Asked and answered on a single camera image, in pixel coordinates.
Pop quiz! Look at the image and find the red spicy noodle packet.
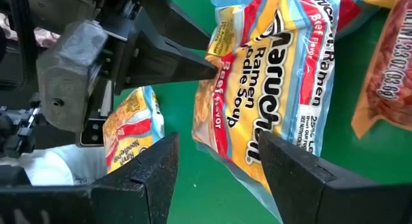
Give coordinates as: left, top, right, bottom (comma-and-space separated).
350, 0, 412, 140

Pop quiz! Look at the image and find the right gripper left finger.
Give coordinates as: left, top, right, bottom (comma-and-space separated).
0, 132, 180, 224

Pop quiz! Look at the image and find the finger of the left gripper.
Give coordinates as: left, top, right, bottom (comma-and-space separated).
141, 0, 212, 51
115, 8, 219, 93

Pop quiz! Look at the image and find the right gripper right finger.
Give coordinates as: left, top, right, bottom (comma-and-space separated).
258, 130, 412, 224

